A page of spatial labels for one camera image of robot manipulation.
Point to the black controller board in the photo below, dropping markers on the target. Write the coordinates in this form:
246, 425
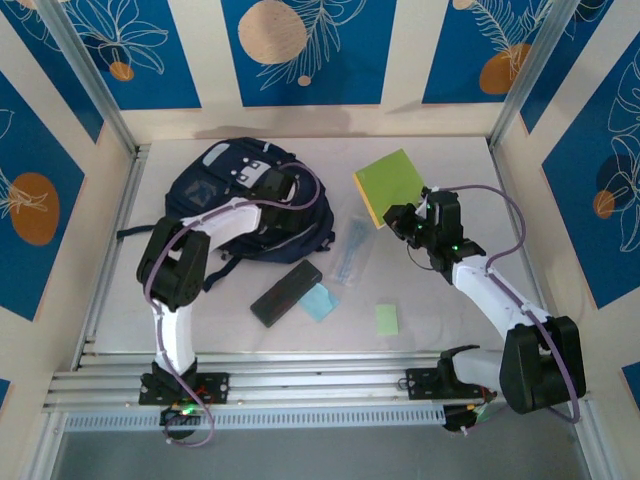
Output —
457, 417
172, 415

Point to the clear plastic pen pouch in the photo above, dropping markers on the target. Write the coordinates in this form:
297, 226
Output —
352, 245

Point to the yellow-green cartoon notebook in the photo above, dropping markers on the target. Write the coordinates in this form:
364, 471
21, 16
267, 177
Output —
392, 180

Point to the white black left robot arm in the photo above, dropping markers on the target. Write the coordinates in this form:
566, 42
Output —
172, 270

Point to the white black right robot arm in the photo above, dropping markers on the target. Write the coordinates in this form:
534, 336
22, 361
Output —
540, 365

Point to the black pencil case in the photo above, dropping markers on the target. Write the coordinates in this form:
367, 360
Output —
285, 292

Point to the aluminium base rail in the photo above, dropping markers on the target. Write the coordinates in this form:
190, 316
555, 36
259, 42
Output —
320, 380

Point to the light green sticky pad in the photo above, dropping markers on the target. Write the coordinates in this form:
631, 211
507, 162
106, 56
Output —
387, 320

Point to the light blue sticky pad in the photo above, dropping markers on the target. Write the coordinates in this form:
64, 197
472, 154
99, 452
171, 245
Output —
322, 305

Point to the aluminium side rail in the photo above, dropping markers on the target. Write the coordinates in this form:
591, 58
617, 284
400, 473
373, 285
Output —
504, 175
107, 280

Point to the aluminium frame post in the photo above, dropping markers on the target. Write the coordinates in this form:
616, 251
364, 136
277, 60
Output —
532, 75
90, 80

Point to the navy blue backpack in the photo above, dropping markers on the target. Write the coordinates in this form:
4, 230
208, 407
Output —
200, 190

